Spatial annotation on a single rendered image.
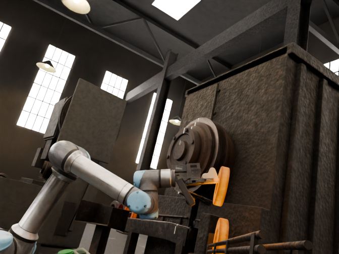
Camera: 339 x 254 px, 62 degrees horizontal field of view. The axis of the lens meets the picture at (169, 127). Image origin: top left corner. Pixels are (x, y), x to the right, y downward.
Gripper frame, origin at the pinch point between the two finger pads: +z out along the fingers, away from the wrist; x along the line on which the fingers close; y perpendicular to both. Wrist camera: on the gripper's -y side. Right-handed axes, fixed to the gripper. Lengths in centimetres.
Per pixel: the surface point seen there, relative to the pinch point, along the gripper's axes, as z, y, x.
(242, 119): 20, 39, 40
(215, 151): 2.4, 18.9, 30.5
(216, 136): 3.6, 27.6, 32.0
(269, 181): 24.5, 1.1, 19.7
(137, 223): -48, -16, 86
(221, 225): -2.5, -16.5, -5.9
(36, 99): -551, 432, 827
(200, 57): 49, 406, 564
